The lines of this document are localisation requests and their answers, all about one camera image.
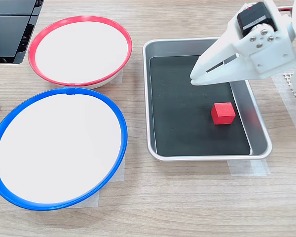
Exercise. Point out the small red cube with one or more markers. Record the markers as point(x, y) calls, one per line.
point(223, 113)

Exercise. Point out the steel tray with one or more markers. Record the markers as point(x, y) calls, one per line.
point(257, 128)

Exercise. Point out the black tray mat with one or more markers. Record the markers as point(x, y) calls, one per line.
point(185, 118)

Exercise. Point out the translucent tape piece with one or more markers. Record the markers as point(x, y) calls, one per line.
point(91, 201)
point(119, 170)
point(118, 77)
point(249, 168)

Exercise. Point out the red-rimmed white plate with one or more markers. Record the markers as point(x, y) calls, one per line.
point(81, 49)

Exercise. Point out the blue-rimmed white plate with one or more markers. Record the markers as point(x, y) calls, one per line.
point(59, 148)

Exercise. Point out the black electronic device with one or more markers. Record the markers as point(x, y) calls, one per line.
point(7, 32)

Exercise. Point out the pale perforated base plate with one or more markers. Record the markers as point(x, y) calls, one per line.
point(289, 79)

